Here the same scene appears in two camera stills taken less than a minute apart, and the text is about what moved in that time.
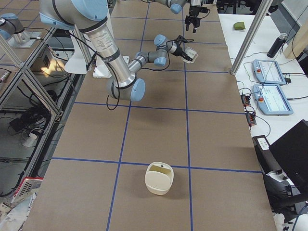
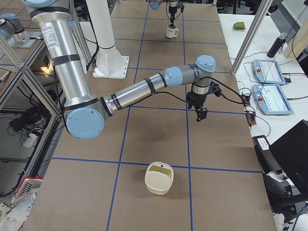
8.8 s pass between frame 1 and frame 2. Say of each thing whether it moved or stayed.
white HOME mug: moved
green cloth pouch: stayed
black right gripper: moved
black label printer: stayed
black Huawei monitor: stayed
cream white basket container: stayed
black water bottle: stayed
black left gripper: moved
